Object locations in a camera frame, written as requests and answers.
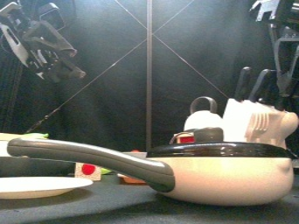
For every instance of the black cloth backdrop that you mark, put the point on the black cloth backdrop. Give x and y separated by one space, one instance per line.
109 116

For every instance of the vertical metal frame pole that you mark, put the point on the vertical metal frame pole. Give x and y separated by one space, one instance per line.
149 73

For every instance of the pink rectangular tray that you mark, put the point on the pink rectangular tray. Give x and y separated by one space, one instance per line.
130 179

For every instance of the blue grey bowl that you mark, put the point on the blue grey bowl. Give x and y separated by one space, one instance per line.
137 155

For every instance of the red toy tomato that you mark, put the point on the red toy tomato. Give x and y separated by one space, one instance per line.
135 151

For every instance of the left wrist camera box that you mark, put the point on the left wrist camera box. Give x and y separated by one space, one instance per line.
51 16

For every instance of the white block with red dot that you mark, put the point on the white block with red dot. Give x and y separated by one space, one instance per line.
88 169

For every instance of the small green toy piece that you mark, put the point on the small green toy piece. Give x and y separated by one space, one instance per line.
105 171

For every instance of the black pan lid with knob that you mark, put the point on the black pan lid with knob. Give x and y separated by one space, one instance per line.
218 150

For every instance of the white and red toy appliance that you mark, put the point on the white and red toy appliance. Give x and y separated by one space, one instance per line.
187 139

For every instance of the white toy knife block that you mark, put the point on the white toy knife block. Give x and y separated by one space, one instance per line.
241 125

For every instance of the white round plate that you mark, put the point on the white round plate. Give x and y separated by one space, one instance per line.
35 186

